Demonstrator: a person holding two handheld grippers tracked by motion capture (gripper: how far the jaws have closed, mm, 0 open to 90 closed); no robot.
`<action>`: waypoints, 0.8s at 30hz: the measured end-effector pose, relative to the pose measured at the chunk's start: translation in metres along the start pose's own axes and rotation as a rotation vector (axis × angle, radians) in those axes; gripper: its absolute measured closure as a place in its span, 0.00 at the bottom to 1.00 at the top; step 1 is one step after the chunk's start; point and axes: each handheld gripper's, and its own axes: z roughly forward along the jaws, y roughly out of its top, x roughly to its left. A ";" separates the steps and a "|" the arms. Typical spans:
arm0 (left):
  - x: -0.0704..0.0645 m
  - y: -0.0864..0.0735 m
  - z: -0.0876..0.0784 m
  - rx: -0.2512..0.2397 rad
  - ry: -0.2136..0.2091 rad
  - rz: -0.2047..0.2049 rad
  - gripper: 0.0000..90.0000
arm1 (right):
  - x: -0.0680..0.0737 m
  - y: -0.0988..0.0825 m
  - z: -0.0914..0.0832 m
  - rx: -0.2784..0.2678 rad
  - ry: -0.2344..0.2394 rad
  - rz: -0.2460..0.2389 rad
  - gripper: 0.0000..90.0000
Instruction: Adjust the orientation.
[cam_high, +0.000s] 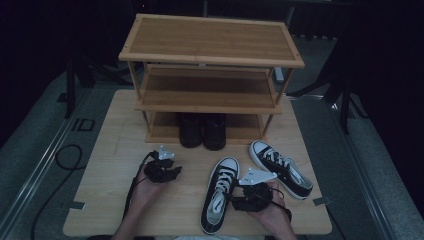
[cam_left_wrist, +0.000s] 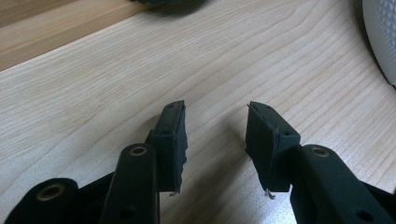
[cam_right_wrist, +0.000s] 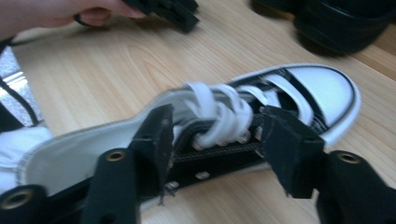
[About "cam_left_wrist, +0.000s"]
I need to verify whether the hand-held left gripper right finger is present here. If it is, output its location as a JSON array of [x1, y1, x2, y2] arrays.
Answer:
[[245, 101, 302, 192]]

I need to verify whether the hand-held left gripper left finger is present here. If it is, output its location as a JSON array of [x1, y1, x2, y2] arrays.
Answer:
[[146, 100, 189, 194]]

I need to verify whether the black shoe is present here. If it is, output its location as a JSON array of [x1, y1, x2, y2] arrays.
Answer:
[[130, 0, 207, 7]]

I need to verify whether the black white canvas sneaker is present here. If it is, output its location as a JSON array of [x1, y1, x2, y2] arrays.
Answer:
[[354, 0, 396, 89]]

